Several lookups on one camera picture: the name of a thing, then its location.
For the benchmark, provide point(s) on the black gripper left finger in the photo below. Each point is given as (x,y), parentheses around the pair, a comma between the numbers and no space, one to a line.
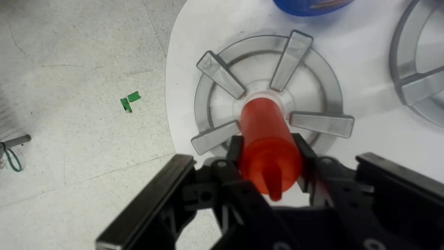
(157,203)

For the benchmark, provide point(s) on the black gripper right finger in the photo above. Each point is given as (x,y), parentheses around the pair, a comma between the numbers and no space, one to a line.
(393,199)

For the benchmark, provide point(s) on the orange squeeze bottle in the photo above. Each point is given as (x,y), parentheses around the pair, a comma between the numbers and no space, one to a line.
(265,139)

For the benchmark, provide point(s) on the blue cup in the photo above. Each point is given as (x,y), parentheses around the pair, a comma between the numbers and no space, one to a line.
(310,7)

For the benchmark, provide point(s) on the green floor tape mark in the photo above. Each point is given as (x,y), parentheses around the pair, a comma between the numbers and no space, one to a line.
(134,96)

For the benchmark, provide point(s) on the grey toy stove burner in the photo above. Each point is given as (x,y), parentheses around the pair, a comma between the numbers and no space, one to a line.
(306,92)
(417,88)

